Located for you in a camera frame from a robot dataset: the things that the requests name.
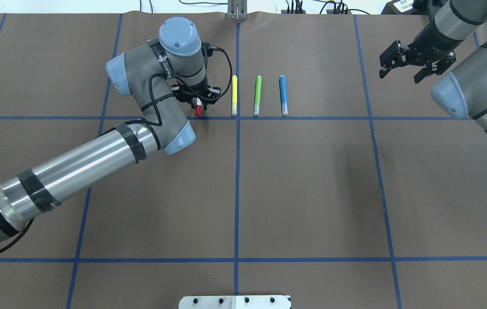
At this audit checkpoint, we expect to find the red and white marker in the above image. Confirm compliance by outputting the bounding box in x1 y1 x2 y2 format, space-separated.
194 98 203 117

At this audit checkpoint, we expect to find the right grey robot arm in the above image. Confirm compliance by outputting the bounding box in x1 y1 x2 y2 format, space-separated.
379 0 487 135

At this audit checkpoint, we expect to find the black power adapter box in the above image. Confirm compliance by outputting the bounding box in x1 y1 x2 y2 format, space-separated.
381 0 426 15

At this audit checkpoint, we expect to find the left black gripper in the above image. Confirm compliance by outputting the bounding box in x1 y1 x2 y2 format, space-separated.
171 83 221 106

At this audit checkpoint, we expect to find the yellow marker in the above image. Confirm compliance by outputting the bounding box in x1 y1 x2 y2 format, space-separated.
231 75 238 117

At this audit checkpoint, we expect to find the green marker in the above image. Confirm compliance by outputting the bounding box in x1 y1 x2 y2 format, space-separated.
253 76 262 117

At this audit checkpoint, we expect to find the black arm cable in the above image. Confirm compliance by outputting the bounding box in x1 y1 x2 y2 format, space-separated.
148 45 234 129

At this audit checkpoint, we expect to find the blue marker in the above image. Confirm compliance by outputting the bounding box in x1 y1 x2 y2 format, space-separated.
279 75 289 117

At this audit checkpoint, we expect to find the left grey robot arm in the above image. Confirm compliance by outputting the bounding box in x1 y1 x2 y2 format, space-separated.
0 16 225 244

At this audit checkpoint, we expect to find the white metal mounting base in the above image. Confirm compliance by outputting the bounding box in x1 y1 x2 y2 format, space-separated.
178 295 292 309

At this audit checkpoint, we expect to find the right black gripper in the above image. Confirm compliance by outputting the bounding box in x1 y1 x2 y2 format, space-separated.
379 41 457 84

